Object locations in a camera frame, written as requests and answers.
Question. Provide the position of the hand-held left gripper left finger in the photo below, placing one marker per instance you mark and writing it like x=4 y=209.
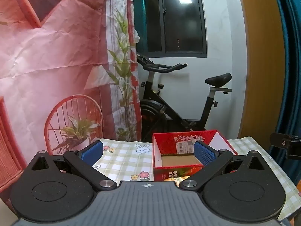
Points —
x=93 y=151

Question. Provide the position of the red strawberry cardboard box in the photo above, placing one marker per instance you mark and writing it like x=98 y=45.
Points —
x=164 y=143

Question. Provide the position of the pink printed backdrop cloth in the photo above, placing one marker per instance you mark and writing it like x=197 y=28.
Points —
x=58 y=51

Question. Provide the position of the checked bunny tablecloth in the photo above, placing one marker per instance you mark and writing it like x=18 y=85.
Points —
x=122 y=160

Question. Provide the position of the dark window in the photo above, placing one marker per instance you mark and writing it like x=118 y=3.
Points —
x=181 y=28

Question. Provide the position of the teal curtain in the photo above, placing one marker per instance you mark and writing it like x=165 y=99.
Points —
x=294 y=75

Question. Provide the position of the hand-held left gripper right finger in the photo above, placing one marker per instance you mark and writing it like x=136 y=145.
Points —
x=204 y=154

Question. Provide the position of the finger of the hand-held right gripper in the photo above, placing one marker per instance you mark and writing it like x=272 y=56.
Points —
x=278 y=140

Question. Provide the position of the black exercise bike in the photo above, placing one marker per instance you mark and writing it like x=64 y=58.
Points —
x=155 y=103

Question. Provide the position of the wooden door panel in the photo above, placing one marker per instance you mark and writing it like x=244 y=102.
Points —
x=261 y=63

